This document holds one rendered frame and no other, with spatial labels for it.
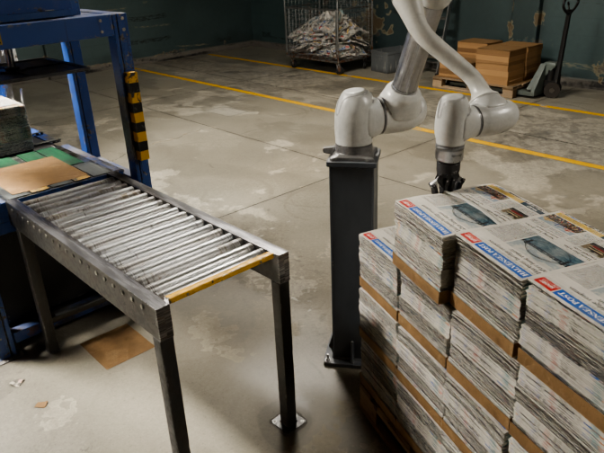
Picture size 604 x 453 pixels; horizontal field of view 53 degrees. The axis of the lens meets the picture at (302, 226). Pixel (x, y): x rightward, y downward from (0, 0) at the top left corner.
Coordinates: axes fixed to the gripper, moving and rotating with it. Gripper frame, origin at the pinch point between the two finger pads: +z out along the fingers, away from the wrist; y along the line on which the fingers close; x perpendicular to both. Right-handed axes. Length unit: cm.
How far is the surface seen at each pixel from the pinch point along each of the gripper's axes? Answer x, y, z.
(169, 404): 9, -98, 54
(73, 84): 217, -105, -13
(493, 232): -35.5, -8.6, -12.1
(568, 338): -75, -18, -6
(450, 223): -23.9, -14.6, -11.1
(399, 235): -4.6, -19.7, 0.4
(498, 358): -54, -18, 15
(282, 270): 27, -49, 23
